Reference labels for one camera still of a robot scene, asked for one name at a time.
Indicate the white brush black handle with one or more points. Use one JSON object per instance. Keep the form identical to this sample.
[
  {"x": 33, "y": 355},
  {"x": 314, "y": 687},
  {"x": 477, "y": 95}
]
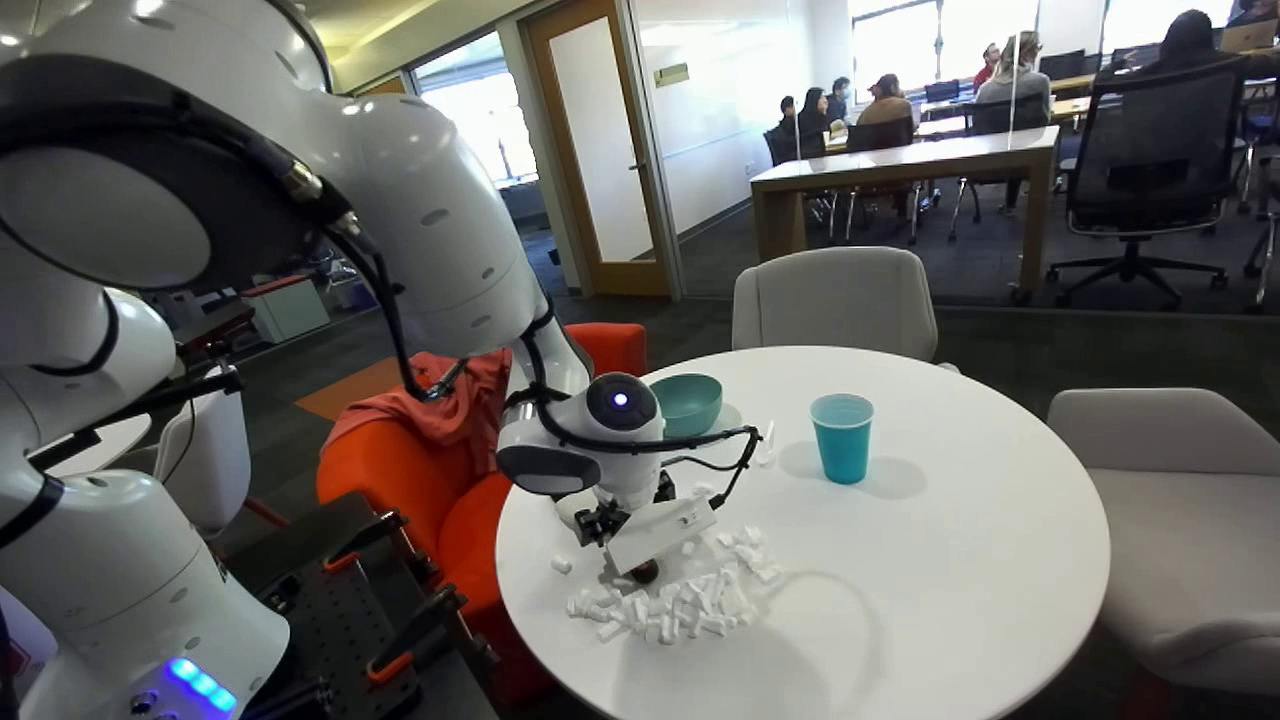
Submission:
[{"x": 657, "y": 528}]

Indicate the blue plastic cup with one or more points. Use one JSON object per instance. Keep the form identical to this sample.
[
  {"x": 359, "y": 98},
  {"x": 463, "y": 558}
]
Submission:
[{"x": 842, "y": 436}]

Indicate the grey chair right of table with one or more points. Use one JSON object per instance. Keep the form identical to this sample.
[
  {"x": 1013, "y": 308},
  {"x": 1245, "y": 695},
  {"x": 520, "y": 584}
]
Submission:
[{"x": 1190, "y": 494}]

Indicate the orange armchair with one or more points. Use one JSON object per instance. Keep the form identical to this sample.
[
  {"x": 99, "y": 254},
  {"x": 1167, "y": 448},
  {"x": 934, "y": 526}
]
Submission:
[{"x": 450, "y": 507}]

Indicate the wooden long table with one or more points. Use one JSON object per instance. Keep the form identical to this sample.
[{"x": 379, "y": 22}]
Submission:
[{"x": 1026, "y": 154}]

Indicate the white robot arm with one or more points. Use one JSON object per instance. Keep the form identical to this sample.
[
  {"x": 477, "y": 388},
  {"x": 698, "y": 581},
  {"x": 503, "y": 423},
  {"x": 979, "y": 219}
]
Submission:
[{"x": 195, "y": 142}]

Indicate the teal bowl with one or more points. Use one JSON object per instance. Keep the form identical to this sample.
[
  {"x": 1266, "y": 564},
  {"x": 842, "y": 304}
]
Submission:
[{"x": 690, "y": 406}]

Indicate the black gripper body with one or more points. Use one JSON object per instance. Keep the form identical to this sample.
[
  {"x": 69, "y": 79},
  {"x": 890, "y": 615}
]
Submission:
[{"x": 596, "y": 518}]

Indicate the black office chair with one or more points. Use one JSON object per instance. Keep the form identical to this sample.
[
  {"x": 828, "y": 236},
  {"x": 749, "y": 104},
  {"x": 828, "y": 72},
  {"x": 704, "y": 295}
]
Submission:
[{"x": 1154, "y": 157}]

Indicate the pile of white paper pieces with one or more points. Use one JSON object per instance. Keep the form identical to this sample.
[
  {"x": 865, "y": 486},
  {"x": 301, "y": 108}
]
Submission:
[{"x": 717, "y": 581}]

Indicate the black clamp orange handles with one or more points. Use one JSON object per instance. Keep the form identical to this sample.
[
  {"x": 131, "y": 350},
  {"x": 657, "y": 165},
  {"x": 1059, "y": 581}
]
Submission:
[{"x": 421, "y": 607}]

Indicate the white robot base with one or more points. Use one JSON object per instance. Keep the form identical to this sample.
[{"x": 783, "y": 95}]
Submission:
[{"x": 104, "y": 558}]

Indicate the salmon cloth on armchair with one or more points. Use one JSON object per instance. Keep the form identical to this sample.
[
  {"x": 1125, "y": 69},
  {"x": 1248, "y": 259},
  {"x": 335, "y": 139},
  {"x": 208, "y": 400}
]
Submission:
[{"x": 463, "y": 400}]

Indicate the grey chair behind table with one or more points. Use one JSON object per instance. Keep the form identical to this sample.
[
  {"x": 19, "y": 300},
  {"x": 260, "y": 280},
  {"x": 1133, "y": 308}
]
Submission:
[{"x": 862, "y": 297}]

